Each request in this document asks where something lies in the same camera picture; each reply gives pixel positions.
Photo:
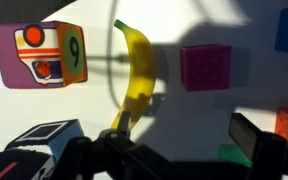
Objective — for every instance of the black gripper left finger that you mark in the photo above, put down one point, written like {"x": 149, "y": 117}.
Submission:
{"x": 124, "y": 124}

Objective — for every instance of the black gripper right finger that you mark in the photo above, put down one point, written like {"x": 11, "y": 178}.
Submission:
{"x": 247, "y": 136}

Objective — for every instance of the pink block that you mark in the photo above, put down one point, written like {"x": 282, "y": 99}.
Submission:
{"x": 205, "y": 67}

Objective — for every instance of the green block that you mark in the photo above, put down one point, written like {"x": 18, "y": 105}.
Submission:
{"x": 232, "y": 154}

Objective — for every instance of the yellow banana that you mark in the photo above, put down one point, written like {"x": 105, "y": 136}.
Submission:
{"x": 140, "y": 66}

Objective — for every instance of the blue number four cube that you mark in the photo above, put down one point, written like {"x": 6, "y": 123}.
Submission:
{"x": 50, "y": 133}

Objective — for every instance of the purple orange number six cube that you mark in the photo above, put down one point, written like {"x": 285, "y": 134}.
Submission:
{"x": 34, "y": 56}

